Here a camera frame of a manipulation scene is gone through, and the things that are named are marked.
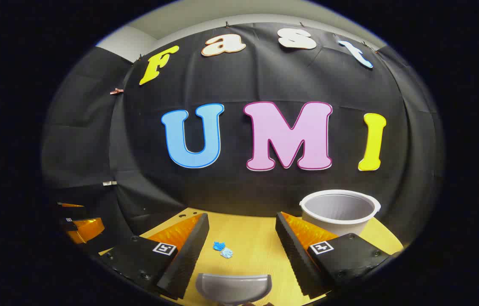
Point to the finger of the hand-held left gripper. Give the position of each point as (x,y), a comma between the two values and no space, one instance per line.
(71,205)
(88,229)

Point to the copper cloth clip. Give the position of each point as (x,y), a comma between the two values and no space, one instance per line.
(116,91)

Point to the white cloth clip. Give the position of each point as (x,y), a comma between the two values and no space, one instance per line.
(109,183)

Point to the white ribbed garbage bin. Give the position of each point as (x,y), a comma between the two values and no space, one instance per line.
(337,210)

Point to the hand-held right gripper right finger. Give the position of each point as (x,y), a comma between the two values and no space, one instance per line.
(294,255)

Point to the dark blue paper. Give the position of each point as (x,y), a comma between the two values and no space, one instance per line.
(218,245)

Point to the light blue paper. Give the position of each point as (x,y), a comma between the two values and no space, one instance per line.
(226,253)

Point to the wooden desktop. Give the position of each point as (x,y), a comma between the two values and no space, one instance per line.
(252,238)

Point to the grey dustpan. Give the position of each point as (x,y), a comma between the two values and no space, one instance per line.
(233,287)

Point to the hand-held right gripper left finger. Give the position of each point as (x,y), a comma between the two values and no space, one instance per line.
(188,259)

